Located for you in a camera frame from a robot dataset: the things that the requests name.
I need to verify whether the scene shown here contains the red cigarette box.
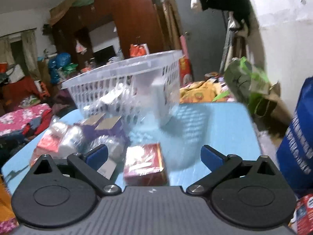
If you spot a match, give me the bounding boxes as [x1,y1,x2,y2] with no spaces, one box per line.
[123,143,168,186]

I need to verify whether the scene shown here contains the white tissue roll wrapped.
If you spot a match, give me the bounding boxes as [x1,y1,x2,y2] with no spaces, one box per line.
[58,126,86,159]

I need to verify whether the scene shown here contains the red white tissue pack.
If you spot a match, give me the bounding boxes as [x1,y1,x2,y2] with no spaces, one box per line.
[29,121,68,167]

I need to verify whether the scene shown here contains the purple open-top box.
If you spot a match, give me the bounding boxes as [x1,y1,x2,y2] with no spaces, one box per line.
[94,116,127,140]
[75,113,105,141]

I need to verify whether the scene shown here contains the blue non-woven shopping bag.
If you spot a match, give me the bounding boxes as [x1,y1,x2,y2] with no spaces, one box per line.
[276,78,313,198]

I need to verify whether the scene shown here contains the brown paper bag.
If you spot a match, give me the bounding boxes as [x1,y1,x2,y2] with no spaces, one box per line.
[253,82,292,126]

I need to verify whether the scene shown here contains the pink floral blanket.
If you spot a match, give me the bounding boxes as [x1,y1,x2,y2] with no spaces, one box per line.
[1,103,51,136]

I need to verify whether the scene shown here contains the green white plastic bag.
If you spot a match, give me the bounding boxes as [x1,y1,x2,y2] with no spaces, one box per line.
[224,57,271,105]

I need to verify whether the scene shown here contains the white plastic mesh basket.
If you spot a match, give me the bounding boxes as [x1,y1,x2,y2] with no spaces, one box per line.
[62,50,183,128]

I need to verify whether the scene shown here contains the blue plastic sacks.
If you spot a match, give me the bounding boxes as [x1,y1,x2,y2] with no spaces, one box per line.
[48,52,71,84]

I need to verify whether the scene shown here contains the red orange gift bag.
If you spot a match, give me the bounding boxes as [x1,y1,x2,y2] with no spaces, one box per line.
[130,43,150,58]

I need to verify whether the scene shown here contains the dark red wooden wardrobe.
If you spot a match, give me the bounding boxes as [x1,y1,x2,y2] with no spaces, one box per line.
[49,0,167,69]

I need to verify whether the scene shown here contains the grey metal door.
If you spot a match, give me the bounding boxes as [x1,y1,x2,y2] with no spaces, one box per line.
[174,0,227,81]

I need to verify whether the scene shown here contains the beige window curtain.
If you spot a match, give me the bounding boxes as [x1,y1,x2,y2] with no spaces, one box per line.
[21,30,41,81]

